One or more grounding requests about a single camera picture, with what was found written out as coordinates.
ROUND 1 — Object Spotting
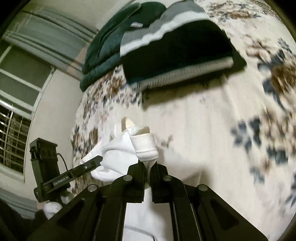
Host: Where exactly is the white gloved left hand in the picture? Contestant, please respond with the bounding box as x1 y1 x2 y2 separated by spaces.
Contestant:
43 191 74 219

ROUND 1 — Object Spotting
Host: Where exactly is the black grey striped sweater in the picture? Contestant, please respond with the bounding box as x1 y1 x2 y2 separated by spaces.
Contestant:
120 1 247 91

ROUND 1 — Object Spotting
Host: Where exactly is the black cable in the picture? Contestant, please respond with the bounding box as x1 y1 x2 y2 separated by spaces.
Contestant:
56 152 69 172

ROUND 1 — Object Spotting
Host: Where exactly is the window with metal grille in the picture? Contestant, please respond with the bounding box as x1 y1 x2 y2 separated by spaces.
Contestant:
1 40 55 175

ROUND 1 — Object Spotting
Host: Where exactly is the white t-shirt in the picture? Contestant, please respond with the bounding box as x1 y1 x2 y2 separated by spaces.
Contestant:
80 118 173 240

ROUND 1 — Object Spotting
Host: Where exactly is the floral fleece bed blanket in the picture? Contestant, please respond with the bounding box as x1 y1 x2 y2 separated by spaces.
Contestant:
71 1 295 240

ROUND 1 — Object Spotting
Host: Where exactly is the green plaid curtain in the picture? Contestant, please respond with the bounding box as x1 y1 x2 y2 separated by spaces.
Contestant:
2 6 96 80

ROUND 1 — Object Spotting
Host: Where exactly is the dark green folded blanket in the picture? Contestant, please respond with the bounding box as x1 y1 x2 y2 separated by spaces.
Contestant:
80 1 167 92

